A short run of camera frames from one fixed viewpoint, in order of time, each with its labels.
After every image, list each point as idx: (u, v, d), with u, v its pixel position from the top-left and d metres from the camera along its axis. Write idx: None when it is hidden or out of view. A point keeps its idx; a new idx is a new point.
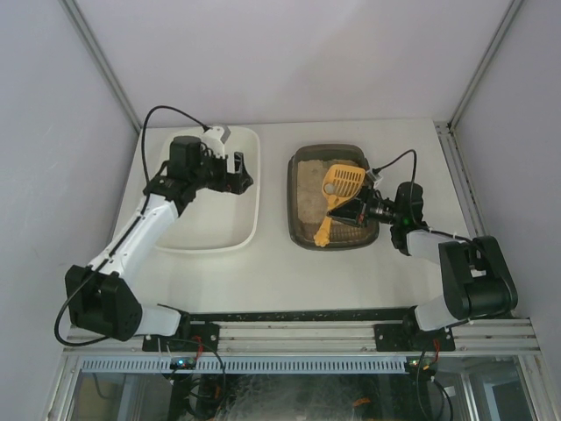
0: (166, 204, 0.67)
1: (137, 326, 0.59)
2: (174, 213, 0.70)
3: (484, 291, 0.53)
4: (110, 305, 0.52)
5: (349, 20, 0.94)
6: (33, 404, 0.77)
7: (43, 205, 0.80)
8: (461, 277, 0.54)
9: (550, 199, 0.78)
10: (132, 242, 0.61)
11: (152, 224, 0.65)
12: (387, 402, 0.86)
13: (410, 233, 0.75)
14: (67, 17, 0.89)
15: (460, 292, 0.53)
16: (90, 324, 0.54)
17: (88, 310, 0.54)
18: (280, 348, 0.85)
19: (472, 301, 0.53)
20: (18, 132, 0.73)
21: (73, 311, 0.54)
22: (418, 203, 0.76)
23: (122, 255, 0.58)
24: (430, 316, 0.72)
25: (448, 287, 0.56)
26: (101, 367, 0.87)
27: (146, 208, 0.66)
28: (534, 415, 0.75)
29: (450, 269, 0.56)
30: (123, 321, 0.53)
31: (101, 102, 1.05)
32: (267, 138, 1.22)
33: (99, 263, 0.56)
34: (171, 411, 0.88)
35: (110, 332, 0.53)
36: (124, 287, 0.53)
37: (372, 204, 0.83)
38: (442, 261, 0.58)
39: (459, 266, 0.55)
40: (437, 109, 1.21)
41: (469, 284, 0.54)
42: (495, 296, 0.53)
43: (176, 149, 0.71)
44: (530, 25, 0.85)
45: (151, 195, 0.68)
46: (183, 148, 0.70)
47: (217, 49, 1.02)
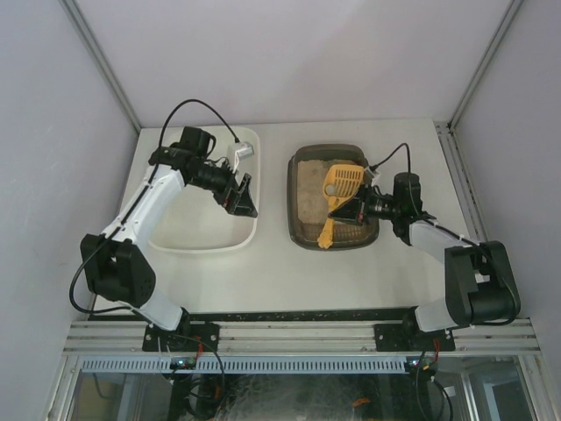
0: (173, 174, 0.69)
1: (152, 290, 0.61)
2: (181, 182, 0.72)
3: (486, 300, 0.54)
4: (125, 269, 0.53)
5: (349, 21, 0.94)
6: (33, 404, 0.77)
7: (43, 205, 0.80)
8: (465, 287, 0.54)
9: (550, 199, 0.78)
10: (143, 210, 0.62)
11: (161, 192, 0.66)
12: (388, 402, 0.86)
13: (414, 224, 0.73)
14: (67, 17, 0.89)
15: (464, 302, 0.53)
16: (107, 289, 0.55)
17: (104, 276, 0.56)
18: (280, 348, 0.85)
19: (473, 309, 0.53)
20: (18, 131, 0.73)
21: (89, 280, 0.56)
22: (415, 190, 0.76)
23: (133, 224, 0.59)
24: (430, 317, 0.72)
25: (451, 291, 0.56)
26: (101, 367, 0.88)
27: (154, 176, 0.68)
28: (534, 415, 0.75)
29: (454, 278, 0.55)
30: (138, 286, 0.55)
31: (102, 103, 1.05)
32: (267, 138, 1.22)
33: (111, 231, 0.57)
34: (171, 411, 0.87)
35: (127, 296, 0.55)
36: (138, 252, 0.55)
37: (371, 201, 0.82)
38: (447, 267, 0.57)
39: (465, 274, 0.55)
40: (437, 109, 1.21)
41: (472, 291, 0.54)
42: (498, 303, 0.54)
43: (189, 132, 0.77)
44: (530, 25, 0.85)
45: (159, 163, 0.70)
46: (197, 130, 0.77)
47: (218, 50, 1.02)
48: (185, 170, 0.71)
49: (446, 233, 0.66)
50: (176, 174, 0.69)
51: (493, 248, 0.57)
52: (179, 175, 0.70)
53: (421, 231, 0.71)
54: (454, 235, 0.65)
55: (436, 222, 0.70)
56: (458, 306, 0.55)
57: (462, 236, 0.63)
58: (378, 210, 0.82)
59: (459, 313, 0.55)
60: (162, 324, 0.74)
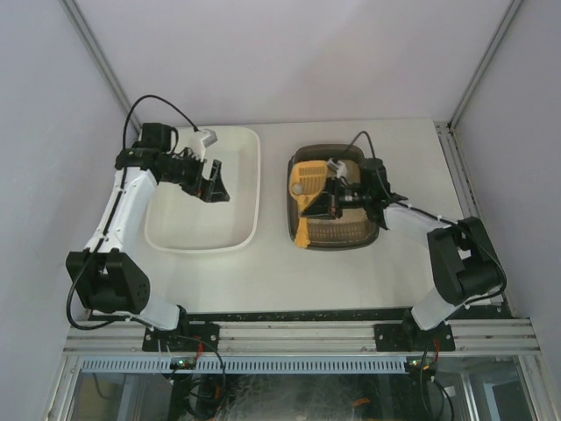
0: (144, 174, 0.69)
1: (148, 294, 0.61)
2: (152, 182, 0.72)
3: (472, 274, 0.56)
4: (119, 279, 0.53)
5: (349, 22, 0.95)
6: (33, 404, 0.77)
7: (43, 205, 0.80)
8: (450, 262, 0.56)
9: (550, 200, 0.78)
10: (124, 216, 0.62)
11: (136, 195, 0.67)
12: (387, 402, 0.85)
13: (388, 210, 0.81)
14: (67, 17, 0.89)
15: (450, 278, 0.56)
16: (103, 302, 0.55)
17: (98, 289, 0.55)
18: (280, 348, 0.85)
19: (462, 284, 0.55)
20: (19, 132, 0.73)
21: (83, 296, 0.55)
22: (381, 171, 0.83)
23: (117, 231, 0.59)
24: (429, 313, 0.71)
25: (443, 275, 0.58)
26: (101, 367, 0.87)
27: (125, 181, 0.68)
28: (534, 415, 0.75)
29: (439, 259, 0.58)
30: (134, 292, 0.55)
31: (102, 103, 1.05)
32: (267, 138, 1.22)
33: (95, 244, 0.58)
34: (171, 411, 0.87)
35: (126, 304, 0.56)
36: (128, 258, 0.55)
37: (340, 193, 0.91)
38: (434, 253, 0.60)
39: (449, 254, 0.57)
40: (437, 109, 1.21)
41: (458, 268, 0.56)
42: (482, 273, 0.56)
43: (149, 129, 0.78)
44: (529, 26, 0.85)
45: (126, 167, 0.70)
46: (158, 125, 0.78)
47: (218, 50, 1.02)
48: (155, 167, 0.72)
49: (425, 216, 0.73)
50: (148, 174, 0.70)
51: (472, 227, 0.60)
52: (150, 174, 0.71)
53: (401, 215, 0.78)
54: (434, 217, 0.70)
55: (410, 203, 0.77)
56: (447, 284, 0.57)
57: (440, 217, 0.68)
58: (349, 199, 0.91)
59: (452, 293, 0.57)
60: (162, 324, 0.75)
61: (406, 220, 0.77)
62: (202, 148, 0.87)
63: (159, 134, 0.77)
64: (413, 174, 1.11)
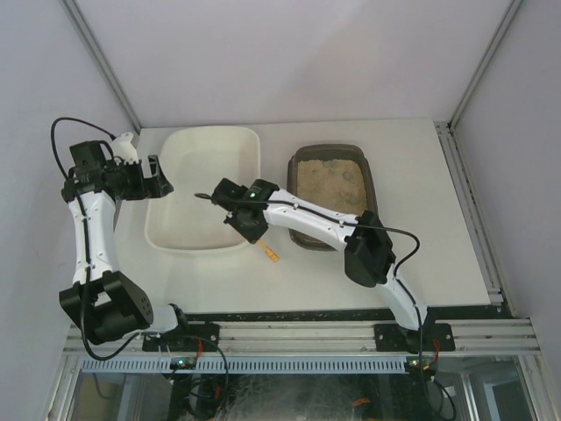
0: (101, 196, 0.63)
1: (151, 308, 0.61)
2: (112, 201, 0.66)
3: (379, 260, 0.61)
4: (123, 298, 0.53)
5: (349, 23, 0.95)
6: (33, 403, 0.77)
7: (43, 205, 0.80)
8: (367, 261, 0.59)
9: (550, 200, 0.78)
10: (100, 239, 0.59)
11: (102, 218, 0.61)
12: (387, 402, 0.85)
13: (271, 214, 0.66)
14: (67, 17, 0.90)
15: (370, 274, 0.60)
16: (113, 329, 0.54)
17: (103, 319, 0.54)
18: (280, 348, 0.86)
19: (376, 272, 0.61)
20: (19, 132, 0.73)
21: (88, 332, 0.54)
22: (222, 184, 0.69)
23: (100, 256, 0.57)
24: (401, 315, 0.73)
25: (359, 272, 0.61)
26: (101, 367, 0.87)
27: (85, 208, 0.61)
28: (534, 415, 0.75)
29: (357, 261, 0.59)
30: (140, 306, 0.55)
31: (101, 103, 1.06)
32: (267, 138, 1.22)
33: (83, 274, 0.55)
34: (171, 411, 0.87)
35: (137, 323, 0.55)
36: (124, 276, 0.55)
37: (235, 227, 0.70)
38: (350, 259, 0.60)
39: (365, 260, 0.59)
40: (438, 109, 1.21)
41: (372, 262, 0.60)
42: (382, 253, 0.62)
43: (81, 150, 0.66)
44: (529, 27, 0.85)
45: (79, 195, 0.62)
46: (88, 145, 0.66)
47: (217, 50, 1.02)
48: (108, 187, 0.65)
49: (320, 217, 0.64)
50: (104, 194, 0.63)
51: (366, 219, 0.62)
52: (106, 195, 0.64)
53: (284, 217, 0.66)
54: (334, 219, 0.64)
55: (296, 203, 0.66)
56: (364, 276, 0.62)
57: (342, 222, 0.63)
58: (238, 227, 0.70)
59: (370, 281, 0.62)
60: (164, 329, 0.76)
61: (293, 222, 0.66)
62: (133, 150, 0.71)
63: (93, 152, 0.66)
64: (412, 174, 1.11)
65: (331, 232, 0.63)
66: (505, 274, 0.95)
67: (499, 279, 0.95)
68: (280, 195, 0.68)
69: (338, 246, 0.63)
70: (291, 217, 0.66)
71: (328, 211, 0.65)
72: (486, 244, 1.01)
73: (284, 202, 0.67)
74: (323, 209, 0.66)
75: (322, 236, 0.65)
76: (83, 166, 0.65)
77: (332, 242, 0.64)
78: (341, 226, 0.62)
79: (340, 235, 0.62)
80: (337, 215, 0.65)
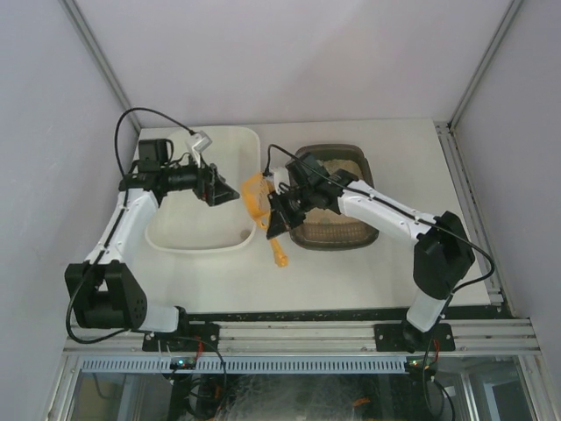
0: (147, 195, 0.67)
1: (144, 310, 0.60)
2: (155, 203, 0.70)
3: (457, 273, 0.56)
4: (117, 293, 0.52)
5: (348, 22, 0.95)
6: (33, 403, 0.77)
7: (43, 204, 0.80)
8: (439, 266, 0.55)
9: (550, 200, 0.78)
10: (125, 229, 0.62)
11: (137, 214, 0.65)
12: (388, 402, 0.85)
13: (346, 199, 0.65)
14: (67, 17, 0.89)
15: (441, 280, 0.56)
16: (100, 318, 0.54)
17: (95, 306, 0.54)
18: (280, 348, 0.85)
19: (448, 281, 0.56)
20: (19, 131, 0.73)
21: (79, 312, 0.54)
22: (308, 157, 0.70)
23: (117, 245, 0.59)
24: (421, 313, 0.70)
25: (429, 277, 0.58)
26: (101, 367, 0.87)
27: (128, 200, 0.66)
28: (534, 415, 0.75)
29: (429, 265, 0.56)
30: (131, 307, 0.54)
31: (101, 102, 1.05)
32: (267, 138, 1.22)
33: (95, 255, 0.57)
34: (171, 411, 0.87)
35: (124, 323, 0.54)
36: (128, 271, 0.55)
37: (285, 203, 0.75)
38: (421, 260, 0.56)
39: (436, 265, 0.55)
40: (438, 109, 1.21)
41: (445, 269, 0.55)
42: (462, 263, 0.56)
43: (143, 146, 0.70)
44: (530, 26, 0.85)
45: (130, 188, 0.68)
46: (152, 143, 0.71)
47: (217, 49, 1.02)
48: (159, 188, 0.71)
49: (396, 210, 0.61)
50: (151, 194, 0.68)
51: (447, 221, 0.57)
52: (154, 192, 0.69)
53: (358, 206, 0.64)
54: (409, 214, 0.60)
55: (372, 193, 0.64)
56: (434, 282, 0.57)
57: (418, 218, 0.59)
58: (296, 205, 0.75)
59: (438, 289, 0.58)
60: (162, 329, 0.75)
61: (365, 213, 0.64)
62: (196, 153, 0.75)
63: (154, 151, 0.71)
64: (412, 174, 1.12)
65: (404, 228, 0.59)
66: (505, 274, 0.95)
67: (499, 279, 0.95)
68: (360, 185, 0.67)
69: (409, 244, 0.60)
70: (366, 207, 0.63)
71: (405, 207, 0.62)
72: (486, 244, 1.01)
73: (360, 191, 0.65)
74: (401, 203, 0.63)
75: (394, 231, 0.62)
76: (145, 163, 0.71)
77: (403, 238, 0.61)
78: (416, 223, 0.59)
79: (414, 231, 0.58)
80: (415, 210, 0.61)
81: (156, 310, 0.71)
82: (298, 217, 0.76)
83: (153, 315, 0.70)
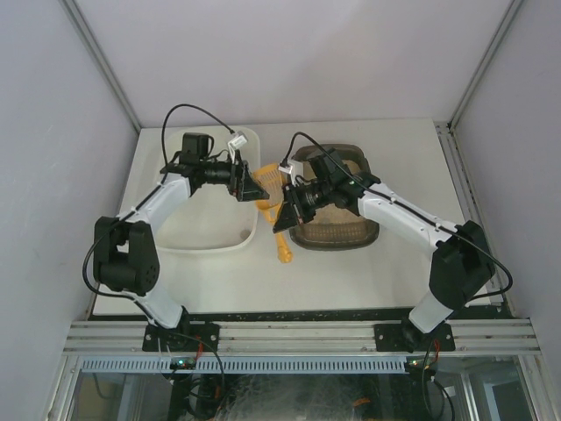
0: (182, 181, 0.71)
1: (154, 282, 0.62)
2: (188, 192, 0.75)
3: (475, 283, 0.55)
4: (135, 250, 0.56)
5: (348, 22, 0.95)
6: (33, 403, 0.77)
7: (43, 204, 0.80)
8: (457, 274, 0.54)
9: (550, 200, 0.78)
10: (159, 201, 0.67)
11: (170, 193, 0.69)
12: (388, 402, 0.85)
13: (365, 199, 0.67)
14: (67, 17, 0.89)
15: (458, 288, 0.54)
16: (113, 275, 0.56)
17: (112, 263, 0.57)
18: (280, 348, 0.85)
19: (465, 293, 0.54)
20: (18, 132, 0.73)
21: (97, 266, 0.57)
22: (332, 154, 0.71)
23: (146, 210, 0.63)
24: (424, 315, 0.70)
25: (447, 287, 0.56)
26: (101, 367, 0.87)
27: (166, 180, 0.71)
28: (534, 415, 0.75)
29: (446, 272, 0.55)
30: (144, 269, 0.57)
31: (102, 102, 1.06)
32: (267, 138, 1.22)
33: (125, 215, 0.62)
34: (171, 411, 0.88)
35: (133, 282, 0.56)
36: (150, 233, 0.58)
37: (301, 197, 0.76)
38: (438, 267, 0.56)
39: (454, 271, 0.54)
40: (437, 109, 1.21)
41: (464, 280, 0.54)
42: (482, 274, 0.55)
43: (188, 140, 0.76)
44: (529, 26, 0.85)
45: (168, 173, 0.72)
46: (195, 138, 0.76)
47: (217, 50, 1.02)
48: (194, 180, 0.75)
49: (417, 217, 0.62)
50: (185, 181, 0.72)
51: (468, 230, 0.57)
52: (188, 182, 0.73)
53: (379, 208, 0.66)
54: (430, 221, 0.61)
55: (394, 197, 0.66)
56: (450, 291, 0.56)
57: (438, 225, 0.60)
58: (312, 200, 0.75)
59: (455, 301, 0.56)
60: (162, 318, 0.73)
61: (387, 217, 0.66)
62: (233, 151, 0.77)
63: (196, 145, 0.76)
64: (412, 173, 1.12)
65: (423, 234, 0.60)
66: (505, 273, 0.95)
67: (498, 278, 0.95)
68: (382, 188, 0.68)
69: (427, 249, 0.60)
70: (387, 210, 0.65)
71: (427, 214, 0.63)
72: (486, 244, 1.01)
73: (381, 195, 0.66)
74: (422, 210, 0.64)
75: (413, 236, 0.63)
76: (186, 154, 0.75)
77: (422, 244, 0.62)
78: (436, 230, 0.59)
79: (432, 238, 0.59)
80: (435, 217, 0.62)
81: (162, 296, 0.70)
82: (310, 211, 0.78)
83: (158, 301, 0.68)
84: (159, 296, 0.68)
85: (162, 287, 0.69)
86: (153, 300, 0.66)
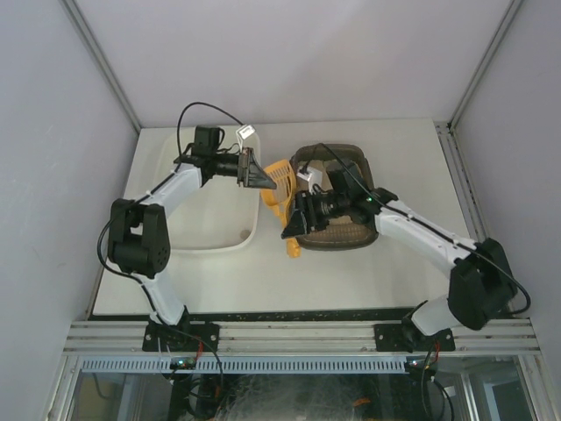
0: (195, 170, 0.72)
1: (166, 264, 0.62)
2: (199, 182, 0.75)
3: (493, 303, 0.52)
4: (149, 231, 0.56)
5: (349, 22, 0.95)
6: (33, 403, 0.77)
7: (43, 204, 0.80)
8: (477, 296, 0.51)
9: (550, 200, 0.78)
10: (172, 187, 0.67)
11: (184, 180, 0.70)
12: (387, 402, 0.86)
13: (382, 213, 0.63)
14: (67, 17, 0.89)
15: (478, 310, 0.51)
16: (127, 255, 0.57)
17: (125, 243, 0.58)
18: (280, 348, 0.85)
19: (486, 314, 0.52)
20: (18, 132, 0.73)
21: (110, 246, 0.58)
22: (353, 167, 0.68)
23: (160, 195, 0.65)
24: (429, 319, 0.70)
25: (465, 306, 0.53)
26: (101, 367, 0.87)
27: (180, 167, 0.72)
28: (534, 415, 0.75)
29: (465, 292, 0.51)
30: (156, 250, 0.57)
31: (102, 102, 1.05)
32: (267, 138, 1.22)
33: (141, 197, 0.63)
34: (171, 411, 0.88)
35: (145, 262, 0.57)
36: (163, 216, 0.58)
37: (316, 205, 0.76)
38: (456, 285, 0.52)
39: (473, 290, 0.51)
40: (438, 109, 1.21)
41: (484, 300, 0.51)
42: (500, 294, 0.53)
43: (201, 132, 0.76)
44: (530, 26, 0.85)
45: (181, 163, 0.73)
46: (208, 130, 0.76)
47: (217, 50, 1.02)
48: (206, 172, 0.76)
49: (434, 233, 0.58)
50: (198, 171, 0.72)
51: (487, 247, 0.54)
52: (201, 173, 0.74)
53: (394, 224, 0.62)
54: (447, 238, 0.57)
55: (411, 214, 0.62)
56: (469, 312, 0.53)
57: (457, 242, 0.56)
58: (326, 210, 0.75)
59: (472, 321, 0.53)
60: (163, 312, 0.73)
61: (401, 233, 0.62)
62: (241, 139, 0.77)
63: (209, 137, 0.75)
64: (412, 173, 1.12)
65: (441, 251, 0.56)
66: None
67: None
68: (400, 203, 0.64)
69: (444, 268, 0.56)
70: (402, 227, 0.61)
71: (445, 231, 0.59)
72: None
73: (398, 210, 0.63)
74: (441, 226, 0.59)
75: (429, 254, 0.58)
76: (199, 146, 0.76)
77: (439, 263, 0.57)
78: (454, 246, 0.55)
79: (450, 255, 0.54)
80: (453, 234, 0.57)
81: (167, 287, 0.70)
82: (323, 220, 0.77)
83: (163, 289, 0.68)
84: (165, 284, 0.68)
85: (167, 277, 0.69)
86: (159, 285, 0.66)
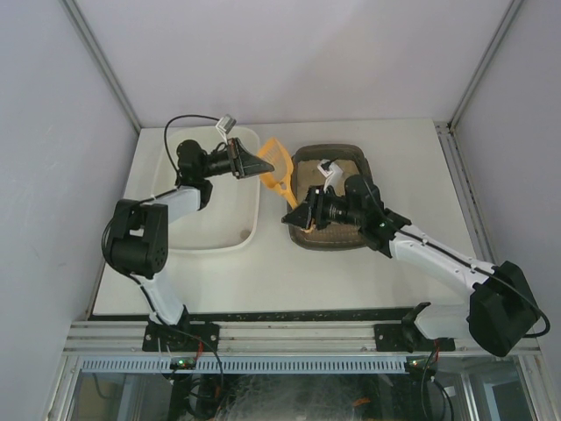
0: (195, 190, 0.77)
1: (161, 269, 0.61)
2: (197, 204, 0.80)
3: (516, 326, 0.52)
4: (152, 228, 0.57)
5: (348, 22, 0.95)
6: (33, 403, 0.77)
7: (44, 205, 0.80)
8: (500, 321, 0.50)
9: (550, 200, 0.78)
10: (174, 198, 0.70)
11: (186, 194, 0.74)
12: (387, 402, 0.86)
13: (398, 241, 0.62)
14: (67, 17, 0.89)
15: (501, 337, 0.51)
16: (124, 253, 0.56)
17: (124, 242, 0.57)
18: (280, 348, 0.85)
19: (510, 339, 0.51)
20: (18, 131, 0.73)
21: (108, 246, 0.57)
22: (375, 192, 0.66)
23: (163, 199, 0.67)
24: (435, 324, 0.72)
25: (488, 332, 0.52)
26: (101, 367, 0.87)
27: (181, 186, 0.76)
28: (534, 415, 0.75)
29: (489, 319, 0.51)
30: (155, 250, 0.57)
31: (102, 102, 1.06)
32: (267, 138, 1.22)
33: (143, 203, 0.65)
34: (172, 411, 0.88)
35: (144, 261, 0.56)
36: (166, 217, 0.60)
37: (325, 204, 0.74)
38: (478, 312, 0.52)
39: (496, 317, 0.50)
40: (438, 109, 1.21)
41: (507, 325, 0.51)
42: (522, 318, 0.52)
43: (182, 160, 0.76)
44: (529, 27, 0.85)
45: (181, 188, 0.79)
46: (188, 156, 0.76)
47: (217, 50, 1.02)
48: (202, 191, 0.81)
49: (450, 258, 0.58)
50: (196, 192, 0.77)
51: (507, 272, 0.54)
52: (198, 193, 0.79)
53: (410, 250, 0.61)
54: (465, 262, 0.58)
55: (425, 239, 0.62)
56: (493, 338, 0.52)
57: (474, 267, 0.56)
58: (334, 214, 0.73)
59: (495, 346, 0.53)
60: (163, 313, 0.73)
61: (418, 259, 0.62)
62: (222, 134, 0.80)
63: (191, 160, 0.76)
64: (412, 173, 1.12)
65: (459, 276, 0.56)
66: None
67: None
68: (413, 227, 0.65)
69: (464, 293, 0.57)
70: (419, 253, 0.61)
71: (461, 255, 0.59)
72: (486, 243, 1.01)
73: (413, 236, 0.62)
74: (455, 251, 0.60)
75: (446, 278, 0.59)
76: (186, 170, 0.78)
77: (457, 287, 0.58)
78: (472, 271, 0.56)
79: (469, 281, 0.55)
80: (469, 259, 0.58)
81: (166, 288, 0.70)
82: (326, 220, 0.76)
83: (163, 290, 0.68)
84: (165, 285, 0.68)
85: (166, 280, 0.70)
86: (159, 288, 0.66)
